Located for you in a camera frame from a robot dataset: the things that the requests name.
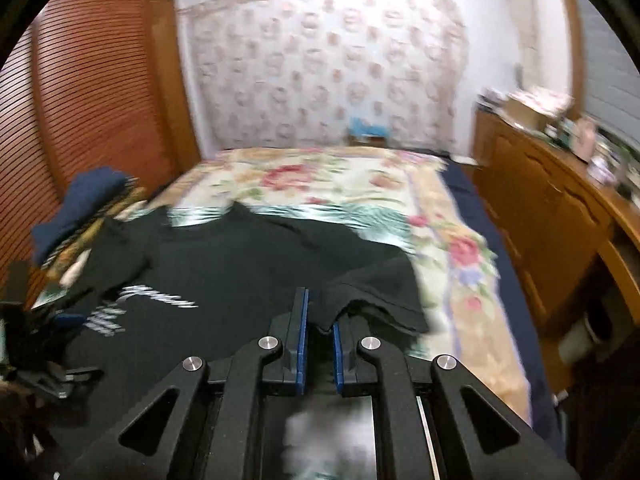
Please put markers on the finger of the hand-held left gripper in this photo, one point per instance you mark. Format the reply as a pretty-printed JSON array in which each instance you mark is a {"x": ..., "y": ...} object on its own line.
[{"x": 65, "y": 377}]

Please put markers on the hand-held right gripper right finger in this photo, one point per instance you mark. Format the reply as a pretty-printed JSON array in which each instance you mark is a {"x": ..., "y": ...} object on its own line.
[{"x": 338, "y": 360}]

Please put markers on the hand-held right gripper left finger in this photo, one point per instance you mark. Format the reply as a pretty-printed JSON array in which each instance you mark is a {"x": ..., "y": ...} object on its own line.
[{"x": 300, "y": 345}]

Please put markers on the black t-shirt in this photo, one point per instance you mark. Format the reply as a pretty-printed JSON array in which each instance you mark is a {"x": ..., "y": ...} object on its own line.
[{"x": 225, "y": 270}]

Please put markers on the stack of folded blankets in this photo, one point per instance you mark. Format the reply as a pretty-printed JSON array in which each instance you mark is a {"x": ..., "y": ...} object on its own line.
[{"x": 75, "y": 247}]

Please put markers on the palm leaf bed sheet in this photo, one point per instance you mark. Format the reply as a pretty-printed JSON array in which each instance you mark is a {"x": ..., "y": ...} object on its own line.
[{"x": 360, "y": 220}]

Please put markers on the navy folded cloth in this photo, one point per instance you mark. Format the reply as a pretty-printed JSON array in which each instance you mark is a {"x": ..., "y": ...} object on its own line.
[{"x": 85, "y": 195}]

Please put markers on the floral blanket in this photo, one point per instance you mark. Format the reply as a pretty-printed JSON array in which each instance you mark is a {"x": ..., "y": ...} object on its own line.
[{"x": 450, "y": 240}]

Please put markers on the navy bed sheet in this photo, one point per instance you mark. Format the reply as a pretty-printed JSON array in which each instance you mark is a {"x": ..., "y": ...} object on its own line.
[{"x": 505, "y": 270}]

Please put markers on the blue box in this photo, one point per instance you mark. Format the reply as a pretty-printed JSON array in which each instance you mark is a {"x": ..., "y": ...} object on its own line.
[{"x": 369, "y": 132}]

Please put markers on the white round container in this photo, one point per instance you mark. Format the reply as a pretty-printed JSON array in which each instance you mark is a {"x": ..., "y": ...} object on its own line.
[{"x": 575, "y": 340}]

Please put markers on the wooden louvered wardrobe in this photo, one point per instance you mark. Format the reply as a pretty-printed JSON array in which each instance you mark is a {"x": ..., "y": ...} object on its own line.
[{"x": 90, "y": 85}]

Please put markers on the wooden sideboard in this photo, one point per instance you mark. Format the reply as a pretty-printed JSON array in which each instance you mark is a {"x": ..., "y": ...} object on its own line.
[{"x": 545, "y": 200}]

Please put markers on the circle patterned headboard cover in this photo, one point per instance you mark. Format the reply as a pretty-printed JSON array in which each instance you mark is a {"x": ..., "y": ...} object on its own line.
[{"x": 325, "y": 60}]

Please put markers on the cardboard box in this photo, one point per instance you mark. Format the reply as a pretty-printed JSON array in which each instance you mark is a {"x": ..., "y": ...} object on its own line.
[{"x": 522, "y": 112}]

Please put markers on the pink kettle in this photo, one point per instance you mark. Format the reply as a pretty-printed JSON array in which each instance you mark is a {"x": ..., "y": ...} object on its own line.
[{"x": 585, "y": 140}]

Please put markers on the grey window shutter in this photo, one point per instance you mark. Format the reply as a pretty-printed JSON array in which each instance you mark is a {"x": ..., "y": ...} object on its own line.
[{"x": 615, "y": 75}]

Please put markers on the wooden window frame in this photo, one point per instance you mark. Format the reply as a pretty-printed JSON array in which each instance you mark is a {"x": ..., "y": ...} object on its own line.
[{"x": 572, "y": 35}]

